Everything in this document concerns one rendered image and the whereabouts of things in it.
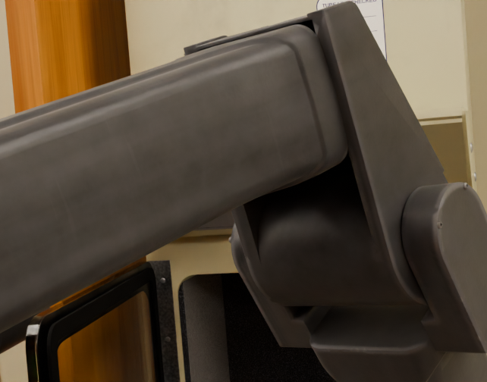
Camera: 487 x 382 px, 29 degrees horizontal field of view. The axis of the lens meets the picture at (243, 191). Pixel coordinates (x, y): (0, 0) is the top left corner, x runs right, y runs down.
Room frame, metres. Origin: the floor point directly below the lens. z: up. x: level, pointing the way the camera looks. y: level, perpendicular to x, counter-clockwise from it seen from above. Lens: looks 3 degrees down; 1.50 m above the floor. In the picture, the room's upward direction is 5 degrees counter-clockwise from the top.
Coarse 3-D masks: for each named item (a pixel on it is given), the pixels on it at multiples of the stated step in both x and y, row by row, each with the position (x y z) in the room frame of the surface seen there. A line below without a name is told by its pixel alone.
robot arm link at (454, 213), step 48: (432, 192) 0.37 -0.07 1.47; (432, 240) 0.36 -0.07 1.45; (480, 240) 0.38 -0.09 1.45; (432, 288) 0.37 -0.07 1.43; (480, 288) 0.38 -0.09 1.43; (288, 336) 0.44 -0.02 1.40; (336, 336) 0.42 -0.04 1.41; (384, 336) 0.40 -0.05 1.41; (432, 336) 0.38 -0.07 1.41; (480, 336) 0.37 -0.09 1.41
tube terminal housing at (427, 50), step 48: (144, 0) 0.93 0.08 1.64; (192, 0) 0.92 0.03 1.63; (240, 0) 0.91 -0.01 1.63; (288, 0) 0.90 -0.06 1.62; (384, 0) 0.87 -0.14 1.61; (432, 0) 0.86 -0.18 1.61; (144, 48) 0.93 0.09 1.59; (432, 48) 0.86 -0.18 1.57; (432, 96) 0.86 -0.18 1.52; (192, 240) 0.92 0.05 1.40
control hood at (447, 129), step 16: (416, 112) 0.76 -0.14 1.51; (432, 112) 0.75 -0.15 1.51; (448, 112) 0.75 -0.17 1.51; (464, 112) 0.75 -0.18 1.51; (432, 128) 0.76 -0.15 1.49; (448, 128) 0.75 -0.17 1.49; (464, 128) 0.76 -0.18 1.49; (432, 144) 0.77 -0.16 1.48; (448, 144) 0.77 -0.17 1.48; (464, 144) 0.77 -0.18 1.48; (448, 160) 0.78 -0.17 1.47; (464, 160) 0.78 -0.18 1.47; (448, 176) 0.79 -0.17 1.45; (464, 176) 0.79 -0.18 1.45
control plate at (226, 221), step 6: (222, 216) 0.87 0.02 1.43; (228, 216) 0.87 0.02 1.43; (210, 222) 0.88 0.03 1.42; (216, 222) 0.88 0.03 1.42; (222, 222) 0.87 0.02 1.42; (228, 222) 0.87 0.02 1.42; (198, 228) 0.89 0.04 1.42; (204, 228) 0.88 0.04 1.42; (210, 228) 0.88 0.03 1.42; (216, 228) 0.88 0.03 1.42; (222, 228) 0.88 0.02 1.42; (228, 228) 0.88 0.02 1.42
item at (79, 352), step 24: (96, 288) 0.75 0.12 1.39; (48, 312) 0.65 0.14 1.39; (120, 312) 0.80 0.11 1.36; (144, 312) 0.88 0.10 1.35; (72, 336) 0.69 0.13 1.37; (96, 336) 0.74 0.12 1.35; (120, 336) 0.80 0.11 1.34; (144, 336) 0.87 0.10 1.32; (72, 360) 0.68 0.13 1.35; (96, 360) 0.73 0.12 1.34; (120, 360) 0.79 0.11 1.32; (144, 360) 0.86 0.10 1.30
